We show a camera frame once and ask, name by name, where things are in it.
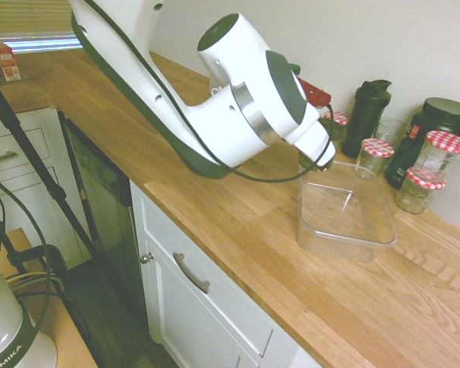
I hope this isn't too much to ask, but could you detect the large black supplement tub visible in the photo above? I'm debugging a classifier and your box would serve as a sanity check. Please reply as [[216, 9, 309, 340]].
[[383, 97, 460, 191]]

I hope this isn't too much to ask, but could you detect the dark tripod cable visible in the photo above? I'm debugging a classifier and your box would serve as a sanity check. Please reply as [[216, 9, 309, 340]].
[[0, 178, 51, 334]]

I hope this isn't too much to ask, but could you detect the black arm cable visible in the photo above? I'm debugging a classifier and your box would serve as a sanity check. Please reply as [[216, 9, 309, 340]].
[[84, 0, 335, 183]]

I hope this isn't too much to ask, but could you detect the glass jar red checkered lid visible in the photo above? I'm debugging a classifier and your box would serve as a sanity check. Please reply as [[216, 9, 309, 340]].
[[412, 130, 460, 183], [354, 137, 396, 182], [393, 167, 447, 215], [321, 110, 350, 153]]

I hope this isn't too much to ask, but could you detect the wooden robot cart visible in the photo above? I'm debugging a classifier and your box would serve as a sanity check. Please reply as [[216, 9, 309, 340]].
[[0, 228, 99, 368]]

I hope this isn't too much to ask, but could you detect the dark stainless dishwasher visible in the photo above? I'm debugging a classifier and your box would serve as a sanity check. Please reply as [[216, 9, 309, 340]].
[[59, 110, 150, 334]]

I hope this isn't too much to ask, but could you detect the red flat bracket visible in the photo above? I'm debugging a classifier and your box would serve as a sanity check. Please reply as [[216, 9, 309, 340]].
[[297, 76, 333, 107]]

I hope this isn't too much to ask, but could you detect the red cereal box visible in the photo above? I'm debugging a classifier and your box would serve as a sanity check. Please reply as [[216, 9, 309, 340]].
[[0, 41, 23, 83]]

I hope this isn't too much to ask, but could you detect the clear plastic rectangular container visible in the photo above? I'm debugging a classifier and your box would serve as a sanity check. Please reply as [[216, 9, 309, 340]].
[[297, 159, 399, 265]]

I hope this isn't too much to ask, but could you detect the clear drinking glass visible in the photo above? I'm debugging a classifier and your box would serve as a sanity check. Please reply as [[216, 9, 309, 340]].
[[374, 117, 407, 154]]

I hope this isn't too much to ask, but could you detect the white window blind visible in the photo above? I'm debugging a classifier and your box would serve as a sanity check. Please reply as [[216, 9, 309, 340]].
[[0, 0, 80, 40]]

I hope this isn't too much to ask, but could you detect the silver drawer pull handle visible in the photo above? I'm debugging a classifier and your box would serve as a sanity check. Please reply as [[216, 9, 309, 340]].
[[172, 252, 211, 295]]

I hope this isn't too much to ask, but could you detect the black shaker bottle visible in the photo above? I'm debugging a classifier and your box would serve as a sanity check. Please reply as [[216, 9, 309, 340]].
[[340, 79, 392, 159]]

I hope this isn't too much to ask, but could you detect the black camera tripod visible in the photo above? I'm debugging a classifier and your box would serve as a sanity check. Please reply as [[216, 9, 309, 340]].
[[0, 61, 103, 277]]

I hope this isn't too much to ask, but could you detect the white cabinet with drawer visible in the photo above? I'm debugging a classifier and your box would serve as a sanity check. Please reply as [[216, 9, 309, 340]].
[[130, 179, 319, 368]]

